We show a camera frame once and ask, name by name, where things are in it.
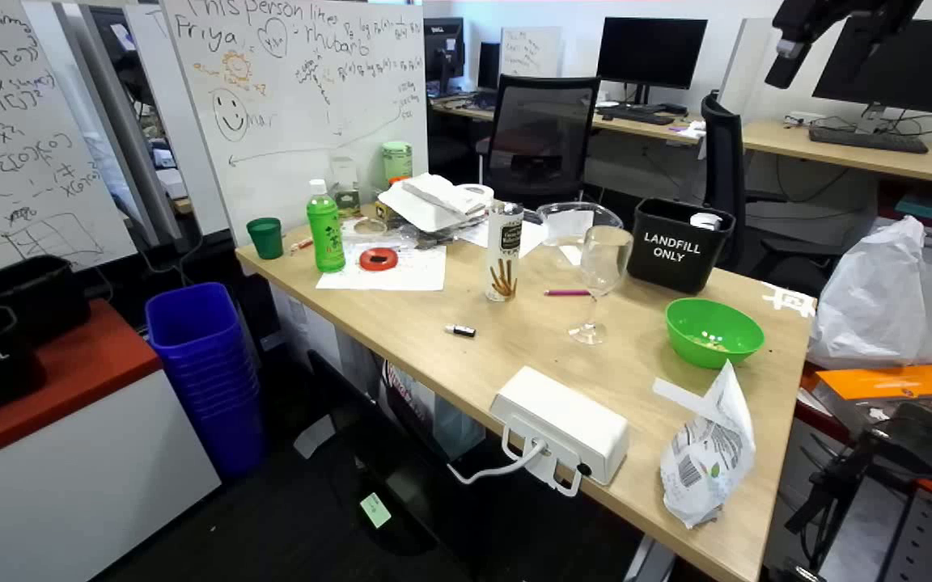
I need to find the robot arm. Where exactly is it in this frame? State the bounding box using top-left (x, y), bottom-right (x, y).
top-left (764, 0), bottom-right (922, 86)

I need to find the white power box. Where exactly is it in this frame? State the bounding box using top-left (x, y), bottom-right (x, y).
top-left (490, 370), bottom-right (629, 497)

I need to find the black landfill bin on table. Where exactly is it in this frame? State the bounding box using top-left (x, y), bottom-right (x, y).
top-left (629, 202), bottom-right (733, 295)

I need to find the black bin behind counter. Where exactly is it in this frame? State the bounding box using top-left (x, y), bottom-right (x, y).
top-left (0, 254), bottom-right (92, 343)

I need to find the tall clear glass with pencils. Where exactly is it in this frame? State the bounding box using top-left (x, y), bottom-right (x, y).
top-left (484, 202), bottom-right (525, 302)

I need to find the pink pen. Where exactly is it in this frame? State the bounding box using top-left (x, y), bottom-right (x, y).
top-left (545, 287), bottom-right (592, 298)

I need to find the white paper sheet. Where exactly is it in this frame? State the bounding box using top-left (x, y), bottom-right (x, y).
top-left (319, 243), bottom-right (448, 291)

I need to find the clear wine glass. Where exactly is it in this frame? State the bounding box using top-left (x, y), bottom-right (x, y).
top-left (568, 225), bottom-right (633, 345)

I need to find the green canister by whiteboard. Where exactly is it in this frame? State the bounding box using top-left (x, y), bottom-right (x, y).
top-left (381, 142), bottom-right (412, 183)

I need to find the green plastic bottle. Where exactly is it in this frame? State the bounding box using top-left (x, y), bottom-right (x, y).
top-left (308, 177), bottom-right (346, 274)

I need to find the black office chair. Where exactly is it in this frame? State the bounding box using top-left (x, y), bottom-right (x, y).
top-left (482, 76), bottom-right (598, 207)

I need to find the green plastic cup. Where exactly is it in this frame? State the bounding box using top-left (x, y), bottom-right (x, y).
top-left (246, 216), bottom-right (280, 259)

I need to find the green plastic bowl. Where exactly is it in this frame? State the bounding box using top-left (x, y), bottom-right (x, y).
top-left (667, 298), bottom-right (764, 370)

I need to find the whiteboard with smiley drawing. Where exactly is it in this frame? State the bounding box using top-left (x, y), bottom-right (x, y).
top-left (162, 0), bottom-right (427, 243)

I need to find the crumpled white paper bag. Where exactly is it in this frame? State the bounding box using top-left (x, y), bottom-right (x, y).
top-left (655, 361), bottom-right (756, 526)

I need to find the black computer monitor left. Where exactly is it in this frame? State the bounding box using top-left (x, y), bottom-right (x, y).
top-left (598, 16), bottom-right (704, 108)

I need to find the black computer monitor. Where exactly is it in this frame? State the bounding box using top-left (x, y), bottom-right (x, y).
top-left (598, 16), bottom-right (704, 108)
top-left (815, 16), bottom-right (932, 122)

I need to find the white fiducial marker tag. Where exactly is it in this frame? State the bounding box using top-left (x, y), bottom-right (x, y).
top-left (764, 284), bottom-right (815, 320)

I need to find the black keyboard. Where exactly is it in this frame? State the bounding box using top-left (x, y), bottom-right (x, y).
top-left (808, 127), bottom-right (929, 156)

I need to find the large white plastic bag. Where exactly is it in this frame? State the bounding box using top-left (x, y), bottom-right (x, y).
top-left (808, 216), bottom-right (932, 370)

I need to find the left whiteboard with writing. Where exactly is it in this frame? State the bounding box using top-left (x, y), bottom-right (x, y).
top-left (0, 0), bottom-right (137, 270)

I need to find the black computer monitor right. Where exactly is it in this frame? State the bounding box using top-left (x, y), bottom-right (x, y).
top-left (815, 16), bottom-right (932, 122)

